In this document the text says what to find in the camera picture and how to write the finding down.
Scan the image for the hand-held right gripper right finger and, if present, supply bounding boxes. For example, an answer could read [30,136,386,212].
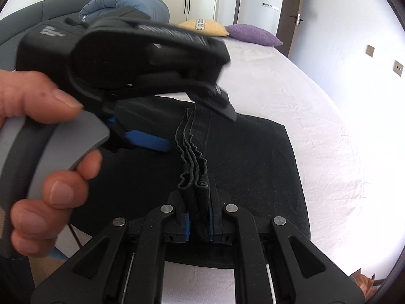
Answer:
[207,185,375,304]

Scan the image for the brown object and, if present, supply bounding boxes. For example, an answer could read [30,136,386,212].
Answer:
[350,268,378,293]

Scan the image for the dark brown door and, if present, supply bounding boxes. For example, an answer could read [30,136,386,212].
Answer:
[278,0,306,58]

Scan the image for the yellow pillow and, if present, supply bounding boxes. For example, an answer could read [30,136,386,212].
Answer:
[179,19,230,37]

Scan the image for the black pants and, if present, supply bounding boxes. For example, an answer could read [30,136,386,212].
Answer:
[68,95,312,271]

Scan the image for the white bed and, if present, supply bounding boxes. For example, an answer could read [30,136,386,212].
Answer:
[54,36,391,304]

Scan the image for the person's left hand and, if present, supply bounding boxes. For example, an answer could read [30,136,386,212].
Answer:
[0,69,103,258]

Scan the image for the grey padded headboard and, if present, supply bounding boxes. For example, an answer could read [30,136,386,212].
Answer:
[0,0,100,45]

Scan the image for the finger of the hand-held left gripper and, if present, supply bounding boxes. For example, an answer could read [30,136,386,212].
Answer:
[104,116,173,154]
[187,82,238,123]

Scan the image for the rolled blue duvet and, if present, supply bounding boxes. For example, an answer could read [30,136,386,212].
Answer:
[79,0,170,23]

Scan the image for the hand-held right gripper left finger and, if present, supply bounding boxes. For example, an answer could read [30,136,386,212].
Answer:
[30,192,190,304]

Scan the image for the purple pillow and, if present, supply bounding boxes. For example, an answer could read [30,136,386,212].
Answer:
[224,24,284,46]

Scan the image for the blue plastic stool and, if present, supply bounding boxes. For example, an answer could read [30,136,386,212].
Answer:
[47,247,68,260]

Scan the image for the black cable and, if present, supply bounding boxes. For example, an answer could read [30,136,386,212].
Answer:
[66,223,83,249]

